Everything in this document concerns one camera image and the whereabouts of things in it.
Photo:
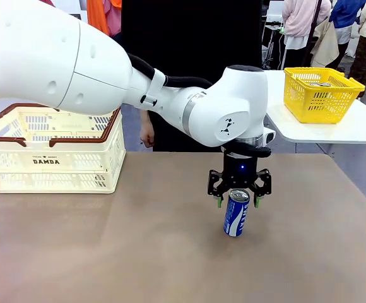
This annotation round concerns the bystander in pink jacket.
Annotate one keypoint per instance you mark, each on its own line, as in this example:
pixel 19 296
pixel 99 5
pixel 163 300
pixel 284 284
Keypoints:
pixel 299 19

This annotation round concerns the white side table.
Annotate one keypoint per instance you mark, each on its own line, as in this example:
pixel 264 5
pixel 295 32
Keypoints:
pixel 328 132

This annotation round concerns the pink hanging garment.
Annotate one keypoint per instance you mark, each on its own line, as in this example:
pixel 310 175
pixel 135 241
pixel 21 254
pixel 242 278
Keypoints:
pixel 113 19

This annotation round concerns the person's right forearm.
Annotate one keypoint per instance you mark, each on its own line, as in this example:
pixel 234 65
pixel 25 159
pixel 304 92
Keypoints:
pixel 145 117

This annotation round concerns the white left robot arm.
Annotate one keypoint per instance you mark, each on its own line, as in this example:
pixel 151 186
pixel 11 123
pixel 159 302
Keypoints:
pixel 75 63

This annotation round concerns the orange hanging garment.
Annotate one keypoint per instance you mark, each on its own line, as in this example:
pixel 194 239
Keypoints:
pixel 96 12

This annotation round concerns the bystander in blue jacket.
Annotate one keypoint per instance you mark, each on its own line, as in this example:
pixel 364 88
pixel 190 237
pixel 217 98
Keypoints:
pixel 344 15

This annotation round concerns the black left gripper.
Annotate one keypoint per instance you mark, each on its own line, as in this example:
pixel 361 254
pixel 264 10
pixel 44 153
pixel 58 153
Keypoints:
pixel 240 172

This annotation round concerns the person's right hand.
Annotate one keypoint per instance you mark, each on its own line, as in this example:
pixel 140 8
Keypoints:
pixel 147 135

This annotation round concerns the cream plastic shopping basket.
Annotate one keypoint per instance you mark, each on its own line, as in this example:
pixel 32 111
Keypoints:
pixel 44 176

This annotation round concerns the cans in yellow basket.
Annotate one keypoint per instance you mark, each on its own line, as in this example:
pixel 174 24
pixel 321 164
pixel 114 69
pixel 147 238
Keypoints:
pixel 320 84

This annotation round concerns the beige coat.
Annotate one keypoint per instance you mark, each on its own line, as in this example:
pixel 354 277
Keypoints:
pixel 326 44

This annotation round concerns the person in black dress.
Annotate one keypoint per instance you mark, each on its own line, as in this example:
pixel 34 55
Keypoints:
pixel 186 38

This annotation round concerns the blue drink can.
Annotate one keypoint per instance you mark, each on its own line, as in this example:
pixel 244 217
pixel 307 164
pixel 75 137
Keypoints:
pixel 235 217

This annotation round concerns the yellow plastic basket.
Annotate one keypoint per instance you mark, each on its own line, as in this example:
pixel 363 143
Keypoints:
pixel 322 104

